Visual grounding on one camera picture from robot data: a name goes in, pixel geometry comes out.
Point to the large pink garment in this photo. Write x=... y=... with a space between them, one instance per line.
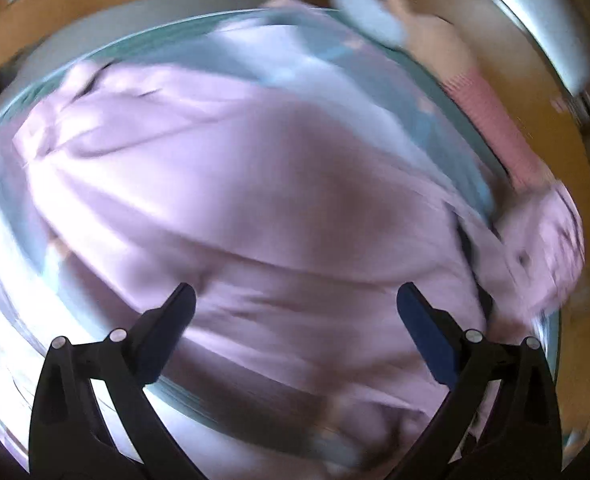
x=255 y=185

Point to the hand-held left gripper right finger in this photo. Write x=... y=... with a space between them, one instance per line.
x=425 y=330

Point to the light blue cushion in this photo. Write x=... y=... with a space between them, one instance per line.
x=370 y=12

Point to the window with grey blinds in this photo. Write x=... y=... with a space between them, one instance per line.
x=540 y=15

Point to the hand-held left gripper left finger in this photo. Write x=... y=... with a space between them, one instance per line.
x=165 y=330

